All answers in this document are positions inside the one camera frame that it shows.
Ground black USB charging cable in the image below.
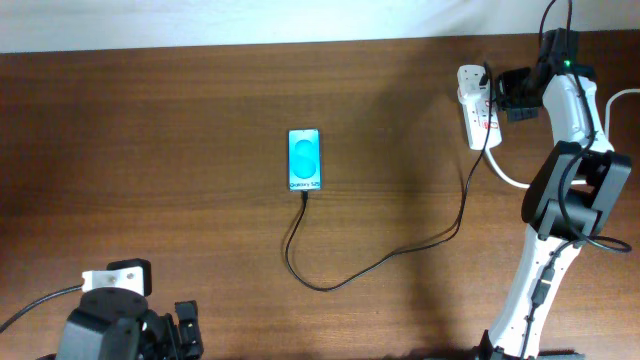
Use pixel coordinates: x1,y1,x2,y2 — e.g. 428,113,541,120
284,60,496,292

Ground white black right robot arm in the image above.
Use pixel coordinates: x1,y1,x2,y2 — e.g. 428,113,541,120
476,61,632,359

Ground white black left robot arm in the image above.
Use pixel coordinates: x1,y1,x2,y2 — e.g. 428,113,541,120
46,288,204,360

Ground white charger plug adapter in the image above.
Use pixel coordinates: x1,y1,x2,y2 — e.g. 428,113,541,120
458,74,492,105

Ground white power strip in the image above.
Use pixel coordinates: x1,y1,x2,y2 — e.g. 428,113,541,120
457,65,502,151

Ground white power strip cord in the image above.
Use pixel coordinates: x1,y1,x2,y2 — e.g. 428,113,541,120
482,88,640,190

